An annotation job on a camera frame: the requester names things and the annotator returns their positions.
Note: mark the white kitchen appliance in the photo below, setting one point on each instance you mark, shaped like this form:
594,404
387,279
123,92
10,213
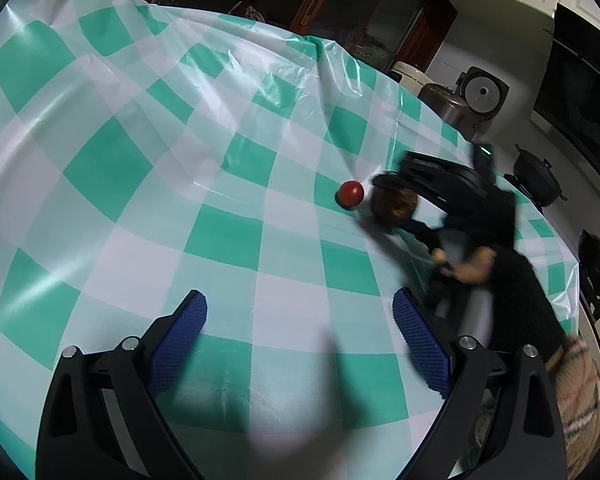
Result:
411,76

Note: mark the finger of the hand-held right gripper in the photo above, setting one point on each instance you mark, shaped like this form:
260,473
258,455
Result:
422,230
392,181

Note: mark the steel pot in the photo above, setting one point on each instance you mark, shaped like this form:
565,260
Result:
446,105

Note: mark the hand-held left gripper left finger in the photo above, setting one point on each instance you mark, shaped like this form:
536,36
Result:
177,347

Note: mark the person's right forearm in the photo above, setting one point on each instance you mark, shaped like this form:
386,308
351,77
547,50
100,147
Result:
527,300

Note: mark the red cherry tomato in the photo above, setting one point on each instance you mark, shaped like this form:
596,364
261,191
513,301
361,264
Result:
350,194

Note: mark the person's right hand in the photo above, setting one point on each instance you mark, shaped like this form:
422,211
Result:
475,265

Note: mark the green white checked tablecloth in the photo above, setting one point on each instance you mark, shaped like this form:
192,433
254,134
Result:
180,200

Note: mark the dark wooden cabinet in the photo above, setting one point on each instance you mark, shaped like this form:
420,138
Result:
310,5

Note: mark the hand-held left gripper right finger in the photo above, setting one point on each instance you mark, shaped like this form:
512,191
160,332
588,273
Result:
422,347

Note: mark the grey rice cooker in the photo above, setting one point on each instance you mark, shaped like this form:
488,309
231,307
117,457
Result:
482,95

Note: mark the person's striped sweater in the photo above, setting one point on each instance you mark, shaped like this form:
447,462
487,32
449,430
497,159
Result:
580,400

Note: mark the black cooking pot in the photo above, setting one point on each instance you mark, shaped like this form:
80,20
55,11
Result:
536,177

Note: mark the dark red apple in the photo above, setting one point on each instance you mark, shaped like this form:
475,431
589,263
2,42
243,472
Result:
392,206

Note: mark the black range hood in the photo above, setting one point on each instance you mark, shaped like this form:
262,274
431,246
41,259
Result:
577,85

